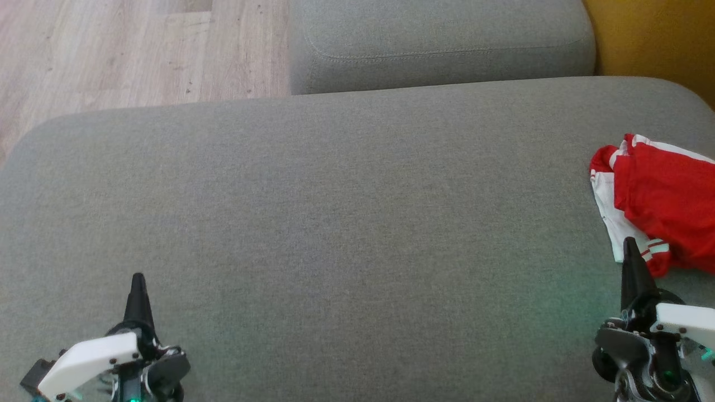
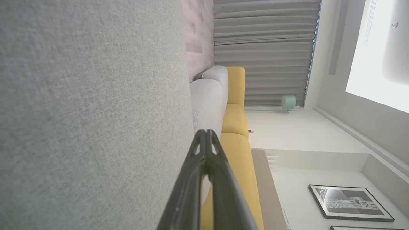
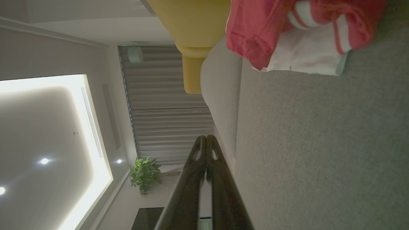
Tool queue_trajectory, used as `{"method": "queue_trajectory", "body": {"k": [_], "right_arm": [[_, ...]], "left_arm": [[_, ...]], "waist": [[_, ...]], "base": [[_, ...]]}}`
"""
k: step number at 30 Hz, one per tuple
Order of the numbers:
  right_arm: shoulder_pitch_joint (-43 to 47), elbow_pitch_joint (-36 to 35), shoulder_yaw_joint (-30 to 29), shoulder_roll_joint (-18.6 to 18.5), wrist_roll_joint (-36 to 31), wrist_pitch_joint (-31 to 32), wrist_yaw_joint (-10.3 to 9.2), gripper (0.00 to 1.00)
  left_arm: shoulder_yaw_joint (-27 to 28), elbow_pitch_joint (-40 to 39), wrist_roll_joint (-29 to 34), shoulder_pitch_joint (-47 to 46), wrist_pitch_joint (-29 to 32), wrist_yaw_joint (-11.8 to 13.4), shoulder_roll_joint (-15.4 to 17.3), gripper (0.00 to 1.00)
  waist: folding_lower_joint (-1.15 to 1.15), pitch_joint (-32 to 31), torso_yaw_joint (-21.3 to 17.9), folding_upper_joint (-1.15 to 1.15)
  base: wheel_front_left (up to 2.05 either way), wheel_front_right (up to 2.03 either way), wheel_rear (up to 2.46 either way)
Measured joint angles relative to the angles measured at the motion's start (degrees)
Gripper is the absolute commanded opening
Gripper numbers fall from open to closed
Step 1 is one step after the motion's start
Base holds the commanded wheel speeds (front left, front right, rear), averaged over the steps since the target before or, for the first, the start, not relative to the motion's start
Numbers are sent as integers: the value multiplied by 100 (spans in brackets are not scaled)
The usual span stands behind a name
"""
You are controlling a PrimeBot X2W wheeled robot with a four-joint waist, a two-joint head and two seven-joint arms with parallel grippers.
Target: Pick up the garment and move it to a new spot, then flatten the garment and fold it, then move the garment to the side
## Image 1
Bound red shorts with white stripes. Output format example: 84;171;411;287
612;133;715;275

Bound red Bulls basketball jersey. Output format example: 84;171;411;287
589;144;672;279

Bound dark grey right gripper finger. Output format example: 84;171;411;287
620;236;660;309

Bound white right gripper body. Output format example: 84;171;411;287
619;288;715;351

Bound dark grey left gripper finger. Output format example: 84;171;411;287
122;272;156;337

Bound yellow sofa back cushion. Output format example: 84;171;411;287
583;0;715;109

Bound grey fabric sofa seat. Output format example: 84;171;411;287
0;76;715;402

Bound grey sofa back cushion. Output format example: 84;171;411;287
287;0;597;96

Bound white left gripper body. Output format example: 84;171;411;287
37;321;158;402

